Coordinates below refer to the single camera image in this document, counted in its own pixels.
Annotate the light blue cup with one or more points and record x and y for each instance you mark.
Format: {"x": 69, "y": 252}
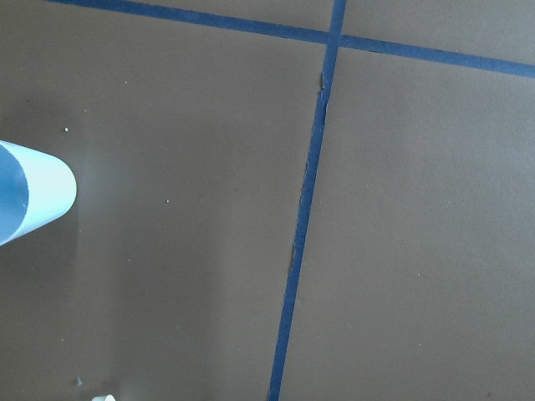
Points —
{"x": 36, "y": 189}

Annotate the blue tape strip crosswise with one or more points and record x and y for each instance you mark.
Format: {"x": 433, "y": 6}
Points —
{"x": 308, "y": 35}

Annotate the blue tape strip lengthwise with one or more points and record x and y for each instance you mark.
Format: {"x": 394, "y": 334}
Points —
{"x": 306, "y": 198}

